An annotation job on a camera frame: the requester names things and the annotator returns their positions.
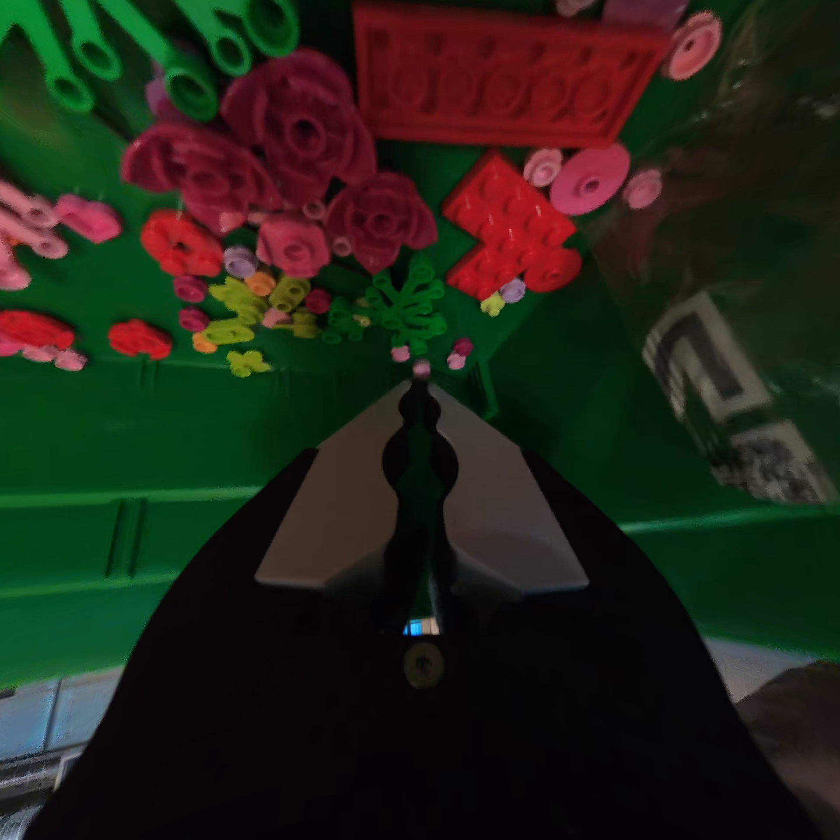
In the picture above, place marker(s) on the pile of green lego stems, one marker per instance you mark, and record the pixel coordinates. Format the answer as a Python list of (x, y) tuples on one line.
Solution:
[(190, 79)]

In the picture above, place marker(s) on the tiny pink lego stud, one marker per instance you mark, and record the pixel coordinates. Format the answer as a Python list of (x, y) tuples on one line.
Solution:
[(422, 370)]

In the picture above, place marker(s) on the clear plastic bag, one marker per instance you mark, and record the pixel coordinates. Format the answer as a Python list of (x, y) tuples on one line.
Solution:
[(722, 197)]

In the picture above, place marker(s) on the large pink round lego plate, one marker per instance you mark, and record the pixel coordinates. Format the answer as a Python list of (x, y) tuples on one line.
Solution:
[(589, 180), (692, 46)]

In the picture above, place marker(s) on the red notched lego plate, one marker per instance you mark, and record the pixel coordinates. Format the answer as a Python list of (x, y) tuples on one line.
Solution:
[(505, 216)]

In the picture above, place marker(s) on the green lego leaf piece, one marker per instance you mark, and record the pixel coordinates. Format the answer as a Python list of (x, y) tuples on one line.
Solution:
[(410, 305)]

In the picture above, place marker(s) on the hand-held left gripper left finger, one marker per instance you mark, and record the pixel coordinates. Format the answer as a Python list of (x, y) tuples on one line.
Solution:
[(328, 525)]

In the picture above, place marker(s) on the dark pink lego rose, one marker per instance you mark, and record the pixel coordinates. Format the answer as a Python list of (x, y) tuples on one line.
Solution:
[(380, 220), (197, 174), (298, 124)]

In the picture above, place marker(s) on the cluster of light pink lego pieces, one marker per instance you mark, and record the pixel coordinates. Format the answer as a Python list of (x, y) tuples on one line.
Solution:
[(85, 220)]

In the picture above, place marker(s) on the large red lego plate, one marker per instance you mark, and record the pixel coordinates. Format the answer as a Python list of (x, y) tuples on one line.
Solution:
[(499, 72)]

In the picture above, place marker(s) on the red round lego plate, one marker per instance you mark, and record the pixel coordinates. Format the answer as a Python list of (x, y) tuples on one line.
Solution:
[(554, 270)]

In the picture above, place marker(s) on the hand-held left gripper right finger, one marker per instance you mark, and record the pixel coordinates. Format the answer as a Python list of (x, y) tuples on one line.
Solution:
[(505, 525)]

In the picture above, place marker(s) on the small pink round lego plate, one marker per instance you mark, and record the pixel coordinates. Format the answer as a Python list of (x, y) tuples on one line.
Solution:
[(642, 189), (543, 167)]

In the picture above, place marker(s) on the green plastic bin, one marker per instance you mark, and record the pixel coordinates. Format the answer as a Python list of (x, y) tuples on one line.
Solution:
[(98, 426)]

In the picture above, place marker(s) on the pile of small mixed lego bits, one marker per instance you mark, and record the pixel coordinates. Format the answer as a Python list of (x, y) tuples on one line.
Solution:
[(243, 305)]

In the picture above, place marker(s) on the small pink lego rose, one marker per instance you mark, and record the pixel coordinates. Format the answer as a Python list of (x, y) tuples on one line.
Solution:
[(295, 246)]

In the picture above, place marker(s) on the red lego flower piece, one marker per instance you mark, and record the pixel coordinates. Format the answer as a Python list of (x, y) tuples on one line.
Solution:
[(139, 339), (177, 243), (36, 330)]

